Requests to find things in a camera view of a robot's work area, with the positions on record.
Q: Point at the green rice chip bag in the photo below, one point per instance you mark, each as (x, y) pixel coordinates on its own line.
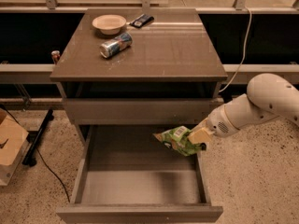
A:
(177, 139)

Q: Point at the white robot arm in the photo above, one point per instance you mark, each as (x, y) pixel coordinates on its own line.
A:
(268, 97)

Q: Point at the white bowl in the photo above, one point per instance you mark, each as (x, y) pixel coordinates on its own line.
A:
(109, 24)

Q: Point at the open grey bottom drawer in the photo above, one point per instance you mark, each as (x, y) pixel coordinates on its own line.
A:
(126, 176)

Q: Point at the red can behind cabinet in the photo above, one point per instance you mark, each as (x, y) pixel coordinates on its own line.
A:
(55, 55)

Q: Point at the blue silver drink can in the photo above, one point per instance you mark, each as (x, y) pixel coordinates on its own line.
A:
(116, 45)

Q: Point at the black table leg left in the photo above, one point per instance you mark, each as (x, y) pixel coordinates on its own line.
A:
(29, 158)

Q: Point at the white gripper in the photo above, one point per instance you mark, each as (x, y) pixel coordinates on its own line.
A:
(218, 123)

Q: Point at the closed grey upper drawer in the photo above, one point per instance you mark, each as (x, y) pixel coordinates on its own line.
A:
(138, 111)

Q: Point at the dark blue snack packet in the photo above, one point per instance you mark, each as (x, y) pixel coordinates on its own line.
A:
(141, 21)

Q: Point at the grey drawer cabinet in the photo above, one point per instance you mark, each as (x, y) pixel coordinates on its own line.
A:
(172, 57)

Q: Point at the cardboard box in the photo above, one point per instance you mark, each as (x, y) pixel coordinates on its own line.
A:
(13, 141)

